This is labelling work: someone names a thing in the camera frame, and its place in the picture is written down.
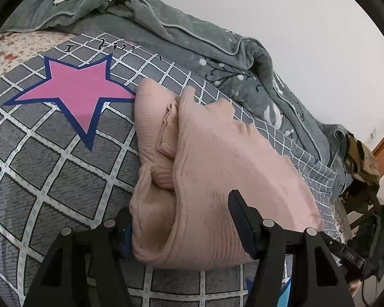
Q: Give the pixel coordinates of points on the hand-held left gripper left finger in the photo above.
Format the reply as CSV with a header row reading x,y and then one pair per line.
x,y
125,241

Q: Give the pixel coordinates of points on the grey checked star blanket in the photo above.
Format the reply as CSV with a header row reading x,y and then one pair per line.
x,y
51,172

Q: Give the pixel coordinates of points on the floral bedsheet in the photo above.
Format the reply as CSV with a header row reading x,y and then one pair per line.
x,y
16,51

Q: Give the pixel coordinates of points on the person's right hand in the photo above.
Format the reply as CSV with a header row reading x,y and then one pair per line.
x,y
355,286

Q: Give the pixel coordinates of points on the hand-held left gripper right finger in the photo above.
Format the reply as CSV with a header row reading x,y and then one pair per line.
x,y
243,227

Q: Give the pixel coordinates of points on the brown clothes pile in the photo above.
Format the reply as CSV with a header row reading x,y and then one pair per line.
x,y
363,163

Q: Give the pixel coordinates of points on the pink knit sweater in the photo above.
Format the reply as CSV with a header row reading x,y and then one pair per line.
x,y
217,166

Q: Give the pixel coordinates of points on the black jacket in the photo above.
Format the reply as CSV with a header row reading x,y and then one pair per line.
x,y
379,239

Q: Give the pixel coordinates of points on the grey flower print quilt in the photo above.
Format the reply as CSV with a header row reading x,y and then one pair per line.
x,y
185,32

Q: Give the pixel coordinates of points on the wall switch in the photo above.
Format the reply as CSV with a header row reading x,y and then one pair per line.
x,y
373,132

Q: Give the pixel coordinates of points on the dark chair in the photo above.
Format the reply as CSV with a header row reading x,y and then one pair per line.
x,y
360,203

